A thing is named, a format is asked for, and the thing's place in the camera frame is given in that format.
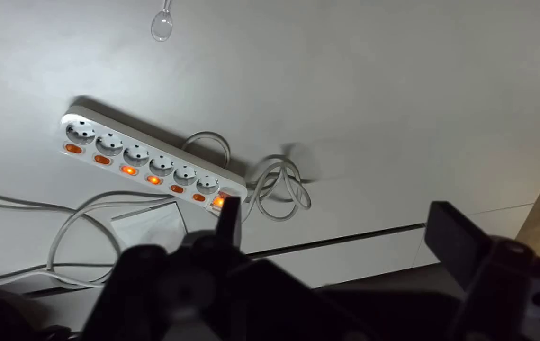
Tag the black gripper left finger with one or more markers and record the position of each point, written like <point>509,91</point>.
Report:
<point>149,286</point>

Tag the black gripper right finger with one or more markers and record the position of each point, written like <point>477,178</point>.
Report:
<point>501,277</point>

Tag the white six-socket power strip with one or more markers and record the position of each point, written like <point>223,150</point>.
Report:
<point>128,152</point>

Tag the clear plastic spoon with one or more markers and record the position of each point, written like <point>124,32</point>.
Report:
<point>162,23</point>

